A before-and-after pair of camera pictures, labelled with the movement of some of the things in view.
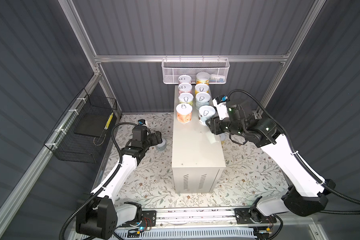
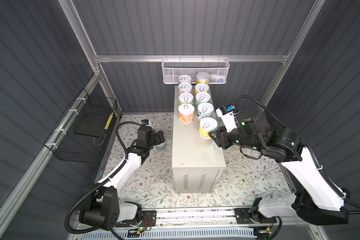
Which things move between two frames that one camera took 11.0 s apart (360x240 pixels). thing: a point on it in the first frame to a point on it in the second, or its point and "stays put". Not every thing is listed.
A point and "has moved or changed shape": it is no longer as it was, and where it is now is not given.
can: [206, 112] has moved or changed shape
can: [201, 88] stays put
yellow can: [222, 137] has moved or changed shape
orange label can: [203, 77] stays put
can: [162, 146] stays put
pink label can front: [184, 78] stays put
